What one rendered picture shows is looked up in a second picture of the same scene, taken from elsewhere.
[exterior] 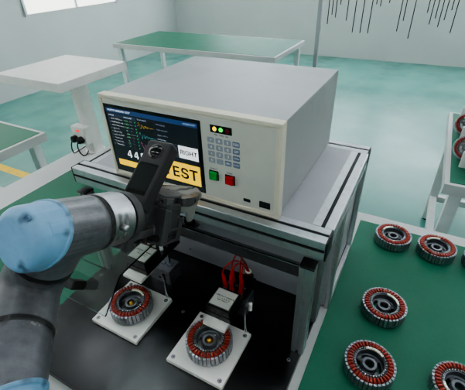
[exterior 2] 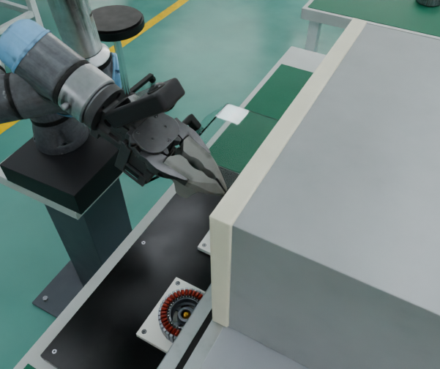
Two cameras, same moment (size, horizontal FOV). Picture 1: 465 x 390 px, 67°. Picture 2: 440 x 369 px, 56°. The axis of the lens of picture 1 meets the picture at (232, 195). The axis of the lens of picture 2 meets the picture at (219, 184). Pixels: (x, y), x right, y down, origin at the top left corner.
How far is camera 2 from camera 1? 0.65 m
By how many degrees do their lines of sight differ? 66
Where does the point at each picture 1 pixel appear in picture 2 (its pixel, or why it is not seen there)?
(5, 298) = not seen: hidden behind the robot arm
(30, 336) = not seen: outside the picture
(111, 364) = (179, 232)
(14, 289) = not seen: hidden behind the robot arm
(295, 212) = (231, 352)
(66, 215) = (23, 50)
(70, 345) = (201, 197)
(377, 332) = not seen: outside the picture
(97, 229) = (39, 81)
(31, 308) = (15, 86)
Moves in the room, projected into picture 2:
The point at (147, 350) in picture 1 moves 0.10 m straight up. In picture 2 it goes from (191, 260) to (189, 234)
